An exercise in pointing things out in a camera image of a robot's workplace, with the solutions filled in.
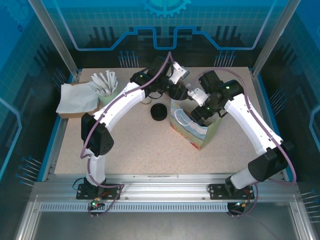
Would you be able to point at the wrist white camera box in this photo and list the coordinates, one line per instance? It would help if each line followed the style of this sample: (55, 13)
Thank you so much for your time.
(180, 72)
(198, 96)

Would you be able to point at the connector with LED lights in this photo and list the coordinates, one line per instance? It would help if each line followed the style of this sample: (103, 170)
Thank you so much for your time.
(96, 204)
(240, 204)

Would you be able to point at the green paper cup holder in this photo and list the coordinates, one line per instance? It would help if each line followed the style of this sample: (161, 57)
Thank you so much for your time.
(108, 100)

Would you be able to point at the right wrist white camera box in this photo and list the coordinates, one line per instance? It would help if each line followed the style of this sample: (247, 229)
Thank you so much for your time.
(198, 96)

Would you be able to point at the printed paper gift bag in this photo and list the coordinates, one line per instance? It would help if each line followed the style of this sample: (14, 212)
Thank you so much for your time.
(192, 135)

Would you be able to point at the stack of white napkins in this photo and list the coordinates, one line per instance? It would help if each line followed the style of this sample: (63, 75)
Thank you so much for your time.
(75, 98)

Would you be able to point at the stack of black cup lids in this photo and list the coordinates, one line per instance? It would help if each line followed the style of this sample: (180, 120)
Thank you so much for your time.
(158, 112)

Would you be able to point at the brown cardboard napkin tray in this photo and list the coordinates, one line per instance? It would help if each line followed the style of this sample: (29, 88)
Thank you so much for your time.
(72, 115)

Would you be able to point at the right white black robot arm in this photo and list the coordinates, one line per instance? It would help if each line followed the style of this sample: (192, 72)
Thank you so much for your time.
(250, 125)

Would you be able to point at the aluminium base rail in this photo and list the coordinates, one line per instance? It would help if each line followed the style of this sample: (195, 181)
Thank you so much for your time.
(162, 187)

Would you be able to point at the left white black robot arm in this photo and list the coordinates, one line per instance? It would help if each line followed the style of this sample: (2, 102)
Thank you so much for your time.
(120, 102)

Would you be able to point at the stack of white paper cups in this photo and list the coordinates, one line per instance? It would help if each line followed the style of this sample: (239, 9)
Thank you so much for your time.
(147, 102)

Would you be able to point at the aluminium frame post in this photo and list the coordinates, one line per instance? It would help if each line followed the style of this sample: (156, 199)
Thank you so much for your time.
(53, 37)
(273, 37)

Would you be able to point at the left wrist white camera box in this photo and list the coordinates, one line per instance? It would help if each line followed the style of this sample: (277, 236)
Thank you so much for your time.
(180, 72)

